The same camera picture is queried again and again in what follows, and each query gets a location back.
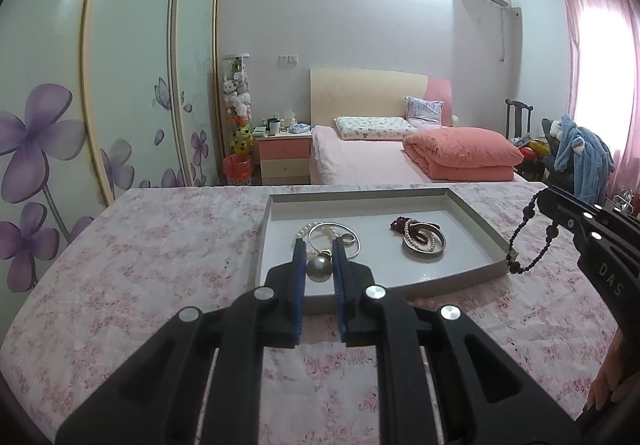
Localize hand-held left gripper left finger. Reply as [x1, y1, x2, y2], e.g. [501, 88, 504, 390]
[55, 239, 307, 445]

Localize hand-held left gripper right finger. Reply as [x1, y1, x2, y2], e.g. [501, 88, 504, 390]
[332, 237, 583, 445]

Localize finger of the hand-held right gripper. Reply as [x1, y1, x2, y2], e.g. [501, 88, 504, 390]
[537, 190, 607, 251]
[547, 184, 640, 227]

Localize large pearl pendant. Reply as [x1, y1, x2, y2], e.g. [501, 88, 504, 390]
[306, 249, 332, 284]

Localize thin silver bangle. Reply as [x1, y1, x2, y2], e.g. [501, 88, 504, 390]
[307, 223, 362, 260]

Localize white pearl bracelet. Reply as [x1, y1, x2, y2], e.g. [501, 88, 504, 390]
[294, 222, 342, 256]

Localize black bead strand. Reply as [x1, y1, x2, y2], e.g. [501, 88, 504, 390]
[506, 192, 562, 275]

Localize pink pearl bracelet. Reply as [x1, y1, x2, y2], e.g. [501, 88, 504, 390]
[402, 220, 437, 252]

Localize wide silver bangle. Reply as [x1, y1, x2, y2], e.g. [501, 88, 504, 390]
[401, 225, 447, 264]

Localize grey shallow cardboard tray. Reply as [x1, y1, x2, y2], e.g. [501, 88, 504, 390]
[248, 186, 519, 316]

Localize person's right hand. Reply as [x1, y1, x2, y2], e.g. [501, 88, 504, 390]
[587, 325, 640, 421]

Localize blue plush garment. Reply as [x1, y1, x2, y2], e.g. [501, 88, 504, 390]
[552, 114, 615, 207]

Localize metal rack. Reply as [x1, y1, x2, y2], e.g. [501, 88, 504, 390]
[610, 192, 637, 217]

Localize red and yellow toys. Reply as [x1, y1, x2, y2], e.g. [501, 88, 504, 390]
[515, 138, 552, 164]

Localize dark wooden chair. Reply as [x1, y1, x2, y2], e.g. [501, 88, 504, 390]
[505, 98, 534, 142]

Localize folded pink quilt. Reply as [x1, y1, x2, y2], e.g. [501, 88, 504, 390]
[403, 126, 524, 182]

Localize pink and cream nightstand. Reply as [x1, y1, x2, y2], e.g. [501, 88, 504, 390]
[252, 130, 315, 185]

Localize red waste bin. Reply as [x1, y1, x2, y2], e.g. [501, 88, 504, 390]
[223, 154, 253, 185]

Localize pink curtain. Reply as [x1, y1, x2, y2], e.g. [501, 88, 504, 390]
[552, 0, 640, 207]

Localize pink floral tablecloth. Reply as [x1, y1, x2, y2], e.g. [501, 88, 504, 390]
[0, 182, 640, 445]

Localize floral print pillow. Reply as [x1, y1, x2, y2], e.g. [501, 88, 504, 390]
[334, 116, 419, 141]

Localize purple patterned pillow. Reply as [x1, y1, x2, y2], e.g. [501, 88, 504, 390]
[404, 96, 446, 129]

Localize air conditioner pipe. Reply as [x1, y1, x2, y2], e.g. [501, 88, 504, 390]
[496, 4, 524, 62]

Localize clear tube of plush toys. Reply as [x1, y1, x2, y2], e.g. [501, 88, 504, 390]
[222, 55, 252, 158]

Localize bed with cream headboard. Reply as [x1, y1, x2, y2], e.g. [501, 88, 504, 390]
[309, 68, 529, 185]

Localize sliding wardrobe with purple flowers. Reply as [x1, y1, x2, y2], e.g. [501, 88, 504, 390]
[0, 0, 222, 286]

